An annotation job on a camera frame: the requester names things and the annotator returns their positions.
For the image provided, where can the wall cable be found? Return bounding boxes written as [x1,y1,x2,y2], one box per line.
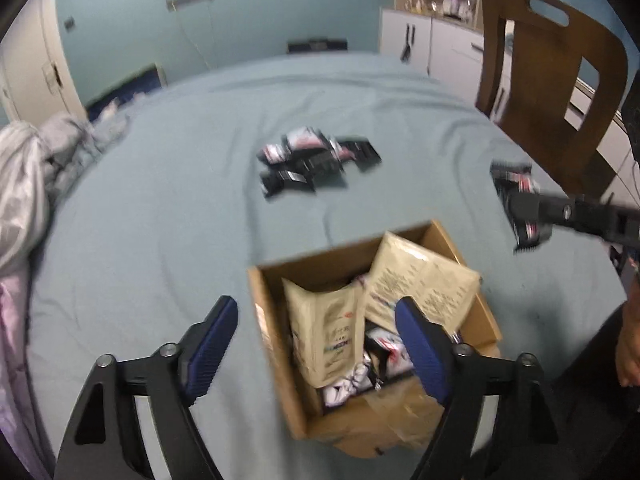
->
[172,0,216,71]

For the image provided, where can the brown cardboard box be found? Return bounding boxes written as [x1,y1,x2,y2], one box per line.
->
[247,219,503,458]

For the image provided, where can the small bottles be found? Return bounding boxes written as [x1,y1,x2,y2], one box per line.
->
[405,0,476,21]

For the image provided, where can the pile of black snack packets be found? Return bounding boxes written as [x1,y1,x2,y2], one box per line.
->
[256,127,383,198]

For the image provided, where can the person's bare leg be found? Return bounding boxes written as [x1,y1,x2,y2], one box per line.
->
[616,277,640,388]

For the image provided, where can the person's dark pants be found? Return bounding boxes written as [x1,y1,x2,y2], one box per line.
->
[545,305,640,480]

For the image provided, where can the beige printed snack pouch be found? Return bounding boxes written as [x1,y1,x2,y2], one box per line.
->
[362,230,483,333]
[281,277,368,388]

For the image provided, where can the cream door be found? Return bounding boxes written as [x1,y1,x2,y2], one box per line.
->
[0,0,88,126]

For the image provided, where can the black hanging object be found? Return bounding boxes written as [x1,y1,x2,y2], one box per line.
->
[400,24,417,63]

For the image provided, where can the pink quilt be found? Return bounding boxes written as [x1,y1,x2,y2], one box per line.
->
[0,265,56,480]

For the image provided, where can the brown wooden chair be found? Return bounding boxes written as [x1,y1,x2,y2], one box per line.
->
[474,0,630,201]

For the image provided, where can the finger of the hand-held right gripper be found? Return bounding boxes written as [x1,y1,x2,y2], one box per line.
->
[507,191,608,235]

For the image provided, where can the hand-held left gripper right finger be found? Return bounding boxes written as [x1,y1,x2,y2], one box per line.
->
[394,296,561,480]

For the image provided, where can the grey crumpled blanket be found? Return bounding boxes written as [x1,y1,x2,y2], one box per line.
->
[0,112,131,271]

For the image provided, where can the white cabinet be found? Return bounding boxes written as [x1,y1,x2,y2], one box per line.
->
[379,0,626,126]

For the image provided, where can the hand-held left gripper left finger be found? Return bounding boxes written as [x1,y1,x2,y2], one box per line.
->
[52,296,240,480]

